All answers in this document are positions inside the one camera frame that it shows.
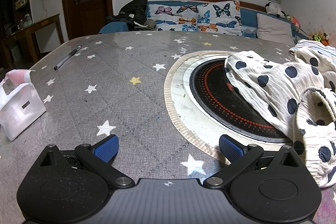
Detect grey star-patterned table cover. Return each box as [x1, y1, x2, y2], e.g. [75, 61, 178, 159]
[1, 32, 322, 223]

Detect brown yellow plush toys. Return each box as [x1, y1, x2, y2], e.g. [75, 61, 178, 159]
[309, 32, 329, 46]

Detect butterfly-print cushion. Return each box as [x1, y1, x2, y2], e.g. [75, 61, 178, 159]
[146, 1, 243, 36]

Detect white navy polka-dot garment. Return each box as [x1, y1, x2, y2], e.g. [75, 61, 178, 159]
[224, 39, 335, 188]

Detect blue sofa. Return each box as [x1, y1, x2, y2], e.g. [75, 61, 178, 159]
[106, 0, 306, 45]

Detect grey pillow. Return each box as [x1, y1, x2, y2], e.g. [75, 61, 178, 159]
[256, 13, 294, 46]

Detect round black induction cooktop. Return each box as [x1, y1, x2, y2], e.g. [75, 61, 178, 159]
[189, 58, 290, 143]

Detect black pen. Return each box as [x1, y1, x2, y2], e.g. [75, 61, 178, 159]
[54, 45, 82, 71]

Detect white plush toy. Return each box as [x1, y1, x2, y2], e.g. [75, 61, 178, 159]
[265, 2, 286, 18]

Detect wooden side table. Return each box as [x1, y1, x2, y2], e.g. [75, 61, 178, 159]
[1, 14, 64, 69]

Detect black bag on sofa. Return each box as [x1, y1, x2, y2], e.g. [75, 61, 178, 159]
[106, 0, 147, 31]

